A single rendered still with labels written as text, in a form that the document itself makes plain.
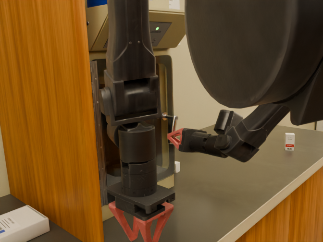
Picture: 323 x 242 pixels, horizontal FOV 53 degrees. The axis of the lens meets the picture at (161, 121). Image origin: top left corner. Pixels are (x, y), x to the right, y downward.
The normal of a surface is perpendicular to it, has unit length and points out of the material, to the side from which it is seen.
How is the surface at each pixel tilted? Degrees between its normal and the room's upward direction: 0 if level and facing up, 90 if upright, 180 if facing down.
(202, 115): 90
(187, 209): 0
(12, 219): 0
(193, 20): 94
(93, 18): 90
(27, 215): 0
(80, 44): 90
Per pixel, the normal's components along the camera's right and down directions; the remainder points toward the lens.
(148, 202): -0.04, -0.98
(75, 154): -0.68, 0.18
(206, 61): -0.93, 0.18
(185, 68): 0.73, 0.13
